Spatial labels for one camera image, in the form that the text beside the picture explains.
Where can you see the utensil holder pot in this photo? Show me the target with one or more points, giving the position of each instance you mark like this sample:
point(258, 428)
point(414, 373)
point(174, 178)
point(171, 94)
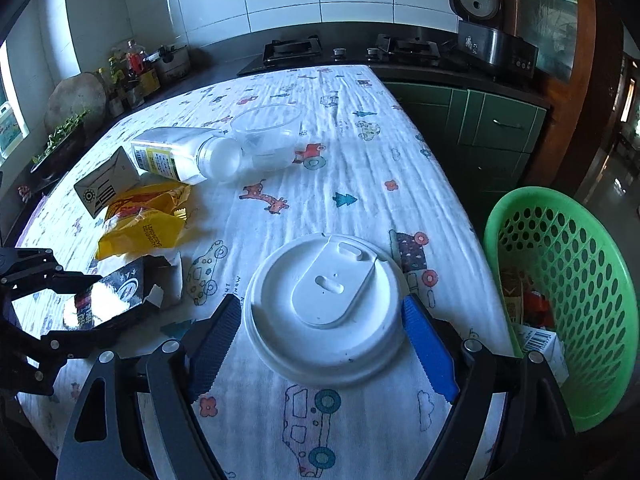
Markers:
point(172, 65)

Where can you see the white plastic lid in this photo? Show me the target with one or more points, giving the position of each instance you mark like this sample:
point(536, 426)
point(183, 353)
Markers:
point(325, 290)

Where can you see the group of condiment bottles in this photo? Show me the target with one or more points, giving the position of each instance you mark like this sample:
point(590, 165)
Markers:
point(135, 60)

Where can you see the green plastic basket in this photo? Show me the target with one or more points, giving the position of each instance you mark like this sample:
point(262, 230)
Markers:
point(616, 355)

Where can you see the black rice cooker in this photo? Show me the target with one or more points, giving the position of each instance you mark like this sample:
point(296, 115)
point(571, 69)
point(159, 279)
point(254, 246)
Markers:
point(492, 50)

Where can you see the black gas stove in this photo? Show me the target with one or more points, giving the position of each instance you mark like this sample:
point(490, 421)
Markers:
point(295, 52)

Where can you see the printed white tablecloth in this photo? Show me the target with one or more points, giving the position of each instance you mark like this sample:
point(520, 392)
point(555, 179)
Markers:
point(350, 170)

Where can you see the wooden glass display cabinet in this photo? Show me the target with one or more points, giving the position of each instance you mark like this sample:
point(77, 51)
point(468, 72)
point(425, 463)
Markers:
point(585, 110)

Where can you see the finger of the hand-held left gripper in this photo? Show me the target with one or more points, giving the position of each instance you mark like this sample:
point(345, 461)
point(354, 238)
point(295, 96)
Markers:
point(55, 345)
point(75, 281)

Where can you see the orange drink carton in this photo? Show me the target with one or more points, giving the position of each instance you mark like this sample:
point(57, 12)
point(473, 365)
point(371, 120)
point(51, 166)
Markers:
point(512, 292)

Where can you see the window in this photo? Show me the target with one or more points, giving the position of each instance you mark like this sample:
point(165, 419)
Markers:
point(10, 125)

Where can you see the small black box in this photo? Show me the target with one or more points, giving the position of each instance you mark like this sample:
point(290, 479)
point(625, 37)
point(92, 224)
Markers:
point(120, 285)

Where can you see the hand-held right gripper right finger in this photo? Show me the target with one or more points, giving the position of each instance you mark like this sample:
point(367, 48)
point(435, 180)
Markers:
point(430, 350)

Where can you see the round wooden cutting board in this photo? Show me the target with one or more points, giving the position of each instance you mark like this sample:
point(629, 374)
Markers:
point(75, 100)

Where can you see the bowl of green vegetables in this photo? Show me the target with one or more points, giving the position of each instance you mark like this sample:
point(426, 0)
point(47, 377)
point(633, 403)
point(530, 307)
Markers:
point(57, 140)

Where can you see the dark kitchen countertop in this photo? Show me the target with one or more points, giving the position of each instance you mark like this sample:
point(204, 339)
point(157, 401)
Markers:
point(220, 65)

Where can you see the small drink carton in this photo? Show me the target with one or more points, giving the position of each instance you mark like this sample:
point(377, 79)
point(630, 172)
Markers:
point(107, 182)

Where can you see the plastic bottle yellow label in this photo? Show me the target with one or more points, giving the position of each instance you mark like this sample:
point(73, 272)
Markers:
point(170, 152)

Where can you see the green kitchen cabinet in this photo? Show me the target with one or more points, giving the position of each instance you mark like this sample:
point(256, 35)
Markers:
point(500, 130)

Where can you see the red wrapper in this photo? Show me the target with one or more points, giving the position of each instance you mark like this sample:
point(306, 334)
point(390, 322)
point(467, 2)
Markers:
point(542, 307)

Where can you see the clear plastic cup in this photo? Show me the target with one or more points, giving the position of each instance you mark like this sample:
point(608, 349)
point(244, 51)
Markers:
point(265, 145)

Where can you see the yellow red snack bag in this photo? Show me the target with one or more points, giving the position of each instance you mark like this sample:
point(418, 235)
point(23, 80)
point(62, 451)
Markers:
point(135, 235)

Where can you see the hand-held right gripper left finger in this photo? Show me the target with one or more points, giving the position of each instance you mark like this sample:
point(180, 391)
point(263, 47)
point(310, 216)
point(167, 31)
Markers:
point(215, 345)

